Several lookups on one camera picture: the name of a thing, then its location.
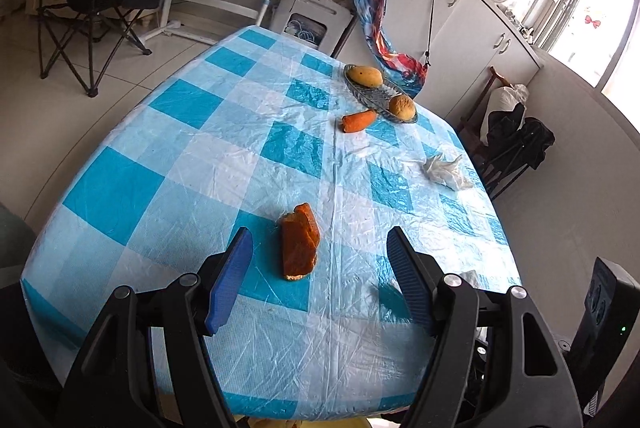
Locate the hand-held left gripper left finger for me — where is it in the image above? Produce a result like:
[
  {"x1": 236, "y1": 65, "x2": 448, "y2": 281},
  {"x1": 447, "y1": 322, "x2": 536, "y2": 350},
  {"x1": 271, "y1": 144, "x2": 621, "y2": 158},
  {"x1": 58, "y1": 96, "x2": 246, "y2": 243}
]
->
[{"x1": 57, "y1": 227, "x2": 254, "y2": 428}]

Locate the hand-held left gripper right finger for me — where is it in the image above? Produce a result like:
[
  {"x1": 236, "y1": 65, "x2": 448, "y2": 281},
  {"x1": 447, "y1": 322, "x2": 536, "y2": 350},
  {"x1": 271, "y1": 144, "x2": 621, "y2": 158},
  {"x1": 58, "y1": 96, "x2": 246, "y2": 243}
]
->
[{"x1": 387, "y1": 227, "x2": 585, "y2": 428}]

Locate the orange peel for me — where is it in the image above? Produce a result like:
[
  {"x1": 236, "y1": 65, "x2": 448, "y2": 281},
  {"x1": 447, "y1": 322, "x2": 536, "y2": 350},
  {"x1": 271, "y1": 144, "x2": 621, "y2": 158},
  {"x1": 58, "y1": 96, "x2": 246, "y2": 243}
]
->
[{"x1": 279, "y1": 202, "x2": 321, "y2": 281}]

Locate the white crumpled tissue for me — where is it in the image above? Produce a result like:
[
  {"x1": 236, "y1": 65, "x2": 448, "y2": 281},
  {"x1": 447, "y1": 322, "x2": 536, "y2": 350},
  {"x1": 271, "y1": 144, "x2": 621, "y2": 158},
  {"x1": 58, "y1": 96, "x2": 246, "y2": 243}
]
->
[{"x1": 422, "y1": 153, "x2": 473, "y2": 190}]

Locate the orange carrot piece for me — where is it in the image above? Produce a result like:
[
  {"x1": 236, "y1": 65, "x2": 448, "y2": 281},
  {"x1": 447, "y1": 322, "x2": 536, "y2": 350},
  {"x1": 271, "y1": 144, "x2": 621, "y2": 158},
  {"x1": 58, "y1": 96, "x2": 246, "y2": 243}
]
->
[{"x1": 341, "y1": 109, "x2": 378, "y2": 134}]

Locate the round yellow mango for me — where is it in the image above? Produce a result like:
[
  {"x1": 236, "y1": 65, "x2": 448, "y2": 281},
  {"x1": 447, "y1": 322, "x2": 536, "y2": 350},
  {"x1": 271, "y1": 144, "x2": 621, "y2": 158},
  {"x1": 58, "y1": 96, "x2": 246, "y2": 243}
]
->
[{"x1": 389, "y1": 94, "x2": 417, "y2": 120}]

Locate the black folded chair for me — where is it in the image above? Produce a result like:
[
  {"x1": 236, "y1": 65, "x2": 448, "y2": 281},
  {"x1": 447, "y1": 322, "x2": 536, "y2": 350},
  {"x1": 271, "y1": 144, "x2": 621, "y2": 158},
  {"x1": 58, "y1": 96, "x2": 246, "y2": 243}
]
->
[{"x1": 482, "y1": 103, "x2": 556, "y2": 201}]

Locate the white plastic sack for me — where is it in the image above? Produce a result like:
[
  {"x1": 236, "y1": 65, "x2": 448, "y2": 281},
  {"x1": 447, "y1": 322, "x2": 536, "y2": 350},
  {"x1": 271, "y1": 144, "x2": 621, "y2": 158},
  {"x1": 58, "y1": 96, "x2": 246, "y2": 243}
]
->
[{"x1": 480, "y1": 83, "x2": 530, "y2": 146}]

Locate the wooden chair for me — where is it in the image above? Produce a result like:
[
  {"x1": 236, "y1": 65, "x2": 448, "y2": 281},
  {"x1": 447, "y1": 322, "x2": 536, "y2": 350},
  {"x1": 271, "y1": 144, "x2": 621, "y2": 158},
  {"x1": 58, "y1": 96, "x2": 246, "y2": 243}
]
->
[{"x1": 457, "y1": 66, "x2": 511, "y2": 199}]

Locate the long yellow mango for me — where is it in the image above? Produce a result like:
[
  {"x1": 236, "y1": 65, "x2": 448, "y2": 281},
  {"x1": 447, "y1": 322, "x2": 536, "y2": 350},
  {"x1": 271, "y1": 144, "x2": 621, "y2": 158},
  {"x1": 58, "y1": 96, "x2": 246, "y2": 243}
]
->
[{"x1": 347, "y1": 65, "x2": 384, "y2": 88}]

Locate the colourful printed kite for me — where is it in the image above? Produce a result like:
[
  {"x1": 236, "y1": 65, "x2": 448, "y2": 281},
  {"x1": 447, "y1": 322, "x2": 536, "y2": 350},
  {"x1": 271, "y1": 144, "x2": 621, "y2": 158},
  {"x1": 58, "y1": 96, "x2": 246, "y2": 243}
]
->
[{"x1": 351, "y1": 0, "x2": 432, "y2": 99}]

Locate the white cabinet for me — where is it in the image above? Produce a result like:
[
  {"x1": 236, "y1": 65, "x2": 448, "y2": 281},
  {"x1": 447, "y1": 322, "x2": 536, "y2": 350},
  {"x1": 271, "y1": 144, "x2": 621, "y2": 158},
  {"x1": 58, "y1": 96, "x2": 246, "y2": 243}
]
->
[{"x1": 370, "y1": 0, "x2": 543, "y2": 129}]

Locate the window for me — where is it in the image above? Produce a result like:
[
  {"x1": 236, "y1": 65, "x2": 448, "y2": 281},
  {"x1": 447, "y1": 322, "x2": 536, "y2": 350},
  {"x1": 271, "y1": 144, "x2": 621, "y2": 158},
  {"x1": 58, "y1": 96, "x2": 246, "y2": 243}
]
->
[{"x1": 515, "y1": 0, "x2": 640, "y2": 94}]

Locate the white plastic stool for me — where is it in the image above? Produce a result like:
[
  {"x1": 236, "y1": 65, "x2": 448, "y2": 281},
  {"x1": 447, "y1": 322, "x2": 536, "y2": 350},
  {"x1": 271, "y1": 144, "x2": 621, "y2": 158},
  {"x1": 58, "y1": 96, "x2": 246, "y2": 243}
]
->
[{"x1": 270, "y1": 0, "x2": 358, "y2": 56}]

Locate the dark wire fruit basket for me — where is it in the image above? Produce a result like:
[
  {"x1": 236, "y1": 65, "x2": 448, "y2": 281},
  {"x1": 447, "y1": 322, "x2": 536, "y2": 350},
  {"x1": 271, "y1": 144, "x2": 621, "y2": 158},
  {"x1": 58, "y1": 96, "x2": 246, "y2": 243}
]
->
[{"x1": 343, "y1": 63, "x2": 419, "y2": 124}]

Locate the black hanging cord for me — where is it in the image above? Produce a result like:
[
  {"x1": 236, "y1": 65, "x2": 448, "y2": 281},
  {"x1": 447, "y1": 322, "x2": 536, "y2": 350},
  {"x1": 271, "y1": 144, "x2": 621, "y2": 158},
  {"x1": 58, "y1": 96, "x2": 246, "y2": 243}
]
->
[{"x1": 387, "y1": 0, "x2": 437, "y2": 70}]

